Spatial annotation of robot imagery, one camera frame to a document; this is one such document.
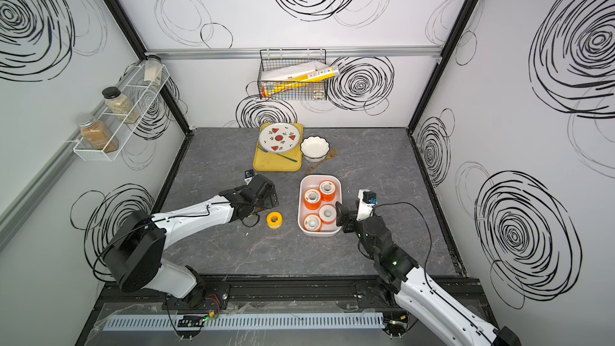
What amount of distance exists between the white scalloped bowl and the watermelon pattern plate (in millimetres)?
49

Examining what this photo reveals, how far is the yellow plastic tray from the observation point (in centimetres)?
108

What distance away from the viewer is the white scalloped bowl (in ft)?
3.54
